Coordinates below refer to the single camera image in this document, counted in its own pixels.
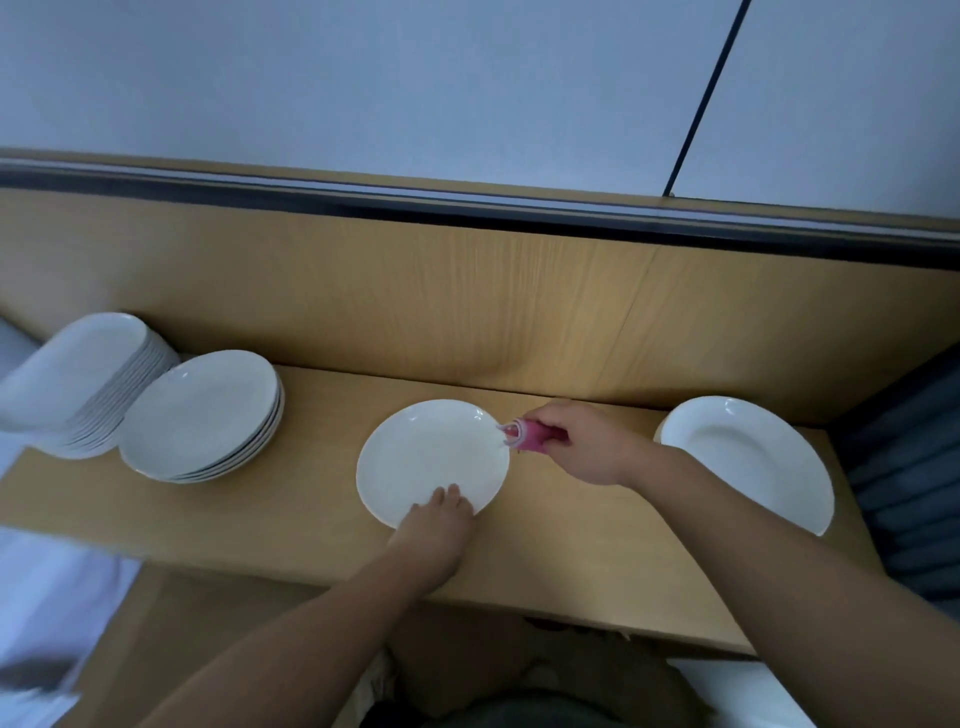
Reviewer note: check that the white bed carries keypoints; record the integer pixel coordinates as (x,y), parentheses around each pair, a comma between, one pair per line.
(53,615)

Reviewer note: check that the stack of cleaned round plates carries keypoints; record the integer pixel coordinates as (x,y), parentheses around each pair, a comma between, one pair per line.
(195,413)

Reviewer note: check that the person's right hand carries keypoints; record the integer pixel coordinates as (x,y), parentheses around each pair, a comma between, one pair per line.
(597,443)

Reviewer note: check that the person's left hand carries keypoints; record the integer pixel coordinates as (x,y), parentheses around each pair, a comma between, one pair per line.
(435,533)

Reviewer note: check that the pile of white oblong plates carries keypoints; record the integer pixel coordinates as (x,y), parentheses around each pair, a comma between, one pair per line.
(75,375)

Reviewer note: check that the person's right forearm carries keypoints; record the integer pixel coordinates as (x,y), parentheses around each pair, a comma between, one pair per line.
(810,593)

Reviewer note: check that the grey curtain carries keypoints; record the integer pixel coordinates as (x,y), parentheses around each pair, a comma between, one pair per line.
(908,480)

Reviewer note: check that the white glossy round plate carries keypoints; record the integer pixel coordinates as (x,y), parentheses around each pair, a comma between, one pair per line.
(428,450)

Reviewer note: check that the black wall rail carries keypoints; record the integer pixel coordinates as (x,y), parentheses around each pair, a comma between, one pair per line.
(450,210)

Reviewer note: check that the person's left forearm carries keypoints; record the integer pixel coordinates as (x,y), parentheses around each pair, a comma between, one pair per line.
(293,660)

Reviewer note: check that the pink cleaning cloth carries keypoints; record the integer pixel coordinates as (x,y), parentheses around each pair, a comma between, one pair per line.
(528,434)

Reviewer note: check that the stack of white round plates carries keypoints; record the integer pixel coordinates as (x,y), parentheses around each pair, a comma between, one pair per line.
(765,458)

